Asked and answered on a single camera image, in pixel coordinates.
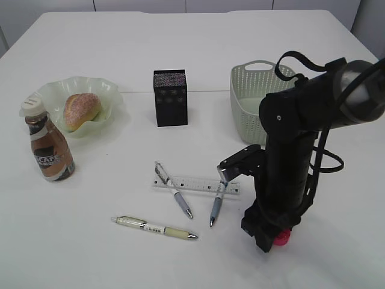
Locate brown coffee bottle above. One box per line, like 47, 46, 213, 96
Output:
21, 97, 75, 181

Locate pink pencil sharpener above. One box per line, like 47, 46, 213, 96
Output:
273, 229, 291, 246

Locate grey-green woven plastic basket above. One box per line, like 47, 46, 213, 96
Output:
230, 60, 295, 146

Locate cream white pen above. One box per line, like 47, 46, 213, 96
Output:
111, 216, 199, 240

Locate black mesh pen holder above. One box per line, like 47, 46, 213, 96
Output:
153, 69, 188, 127

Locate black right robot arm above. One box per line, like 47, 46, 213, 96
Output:
241, 51, 384, 252

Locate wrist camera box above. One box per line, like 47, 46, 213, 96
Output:
217, 144, 265, 182

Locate pale green wavy plate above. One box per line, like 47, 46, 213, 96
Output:
20, 76, 123, 138

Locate clear plastic ruler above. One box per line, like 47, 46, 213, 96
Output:
171, 176, 241, 195

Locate grey pen left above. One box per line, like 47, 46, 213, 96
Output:
155, 161, 193, 219

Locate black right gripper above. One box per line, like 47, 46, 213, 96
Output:
241, 200, 301, 253

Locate sugared bread roll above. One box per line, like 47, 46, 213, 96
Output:
63, 93, 102, 131

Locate blue-grey pen right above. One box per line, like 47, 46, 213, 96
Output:
209, 181, 227, 227

